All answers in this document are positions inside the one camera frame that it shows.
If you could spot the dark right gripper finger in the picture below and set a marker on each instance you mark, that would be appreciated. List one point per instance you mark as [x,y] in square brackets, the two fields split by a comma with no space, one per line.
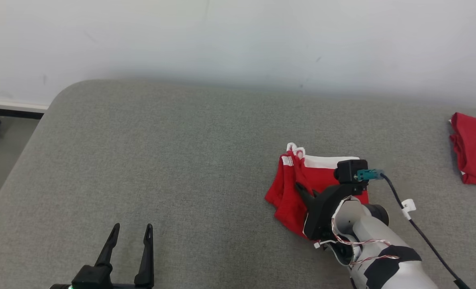
[307,193]

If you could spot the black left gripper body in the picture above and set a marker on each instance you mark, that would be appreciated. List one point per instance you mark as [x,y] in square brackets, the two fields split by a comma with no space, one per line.
[133,287]

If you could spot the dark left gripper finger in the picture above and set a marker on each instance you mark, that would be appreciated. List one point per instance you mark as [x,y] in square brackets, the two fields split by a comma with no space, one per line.
[146,261]
[107,249]

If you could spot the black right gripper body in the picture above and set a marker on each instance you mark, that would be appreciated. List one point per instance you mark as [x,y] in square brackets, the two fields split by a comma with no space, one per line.
[322,212]

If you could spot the red Bulls shorts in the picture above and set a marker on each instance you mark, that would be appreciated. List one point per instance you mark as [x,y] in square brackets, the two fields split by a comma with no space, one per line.
[290,200]

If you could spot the black white skirting board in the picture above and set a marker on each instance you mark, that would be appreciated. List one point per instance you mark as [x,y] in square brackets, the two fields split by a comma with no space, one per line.
[13,109]

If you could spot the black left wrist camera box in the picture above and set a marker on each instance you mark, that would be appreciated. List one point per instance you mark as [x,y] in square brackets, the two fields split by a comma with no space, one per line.
[91,277]

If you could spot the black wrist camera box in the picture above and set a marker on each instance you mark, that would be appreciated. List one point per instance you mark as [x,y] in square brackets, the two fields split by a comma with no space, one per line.
[91,277]
[350,171]

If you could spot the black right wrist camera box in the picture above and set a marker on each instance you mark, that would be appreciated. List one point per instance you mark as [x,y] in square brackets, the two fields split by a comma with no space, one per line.
[350,171]

